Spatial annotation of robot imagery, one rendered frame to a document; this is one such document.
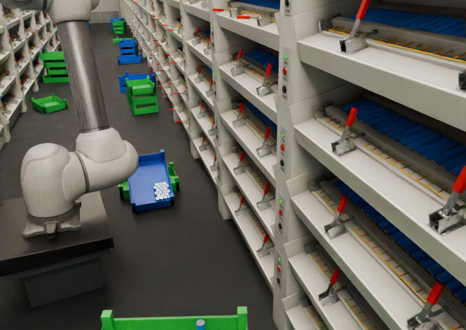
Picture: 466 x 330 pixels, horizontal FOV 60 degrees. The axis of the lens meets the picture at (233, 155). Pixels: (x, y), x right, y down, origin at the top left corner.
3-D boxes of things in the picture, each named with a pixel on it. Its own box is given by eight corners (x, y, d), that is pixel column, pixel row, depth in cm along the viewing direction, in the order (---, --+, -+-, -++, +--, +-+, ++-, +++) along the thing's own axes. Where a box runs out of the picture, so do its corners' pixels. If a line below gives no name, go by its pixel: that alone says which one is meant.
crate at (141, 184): (174, 205, 197) (174, 196, 190) (132, 212, 192) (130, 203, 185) (164, 158, 214) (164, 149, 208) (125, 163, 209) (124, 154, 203)
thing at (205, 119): (218, 157, 181) (209, 130, 175) (192, 116, 234) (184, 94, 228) (259, 140, 184) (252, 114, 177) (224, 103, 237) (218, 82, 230)
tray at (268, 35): (283, 53, 96) (274, 14, 91) (219, 25, 149) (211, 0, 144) (357, 25, 98) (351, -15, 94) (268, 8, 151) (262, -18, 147)
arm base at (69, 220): (21, 245, 127) (17, 231, 125) (28, 209, 146) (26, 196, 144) (82, 236, 133) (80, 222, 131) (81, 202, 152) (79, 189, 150)
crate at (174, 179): (121, 200, 202) (118, 186, 199) (119, 182, 220) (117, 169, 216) (179, 190, 209) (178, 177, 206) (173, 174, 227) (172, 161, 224)
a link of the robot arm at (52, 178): (20, 202, 140) (8, 144, 131) (73, 187, 151) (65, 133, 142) (33, 223, 129) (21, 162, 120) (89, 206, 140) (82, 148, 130)
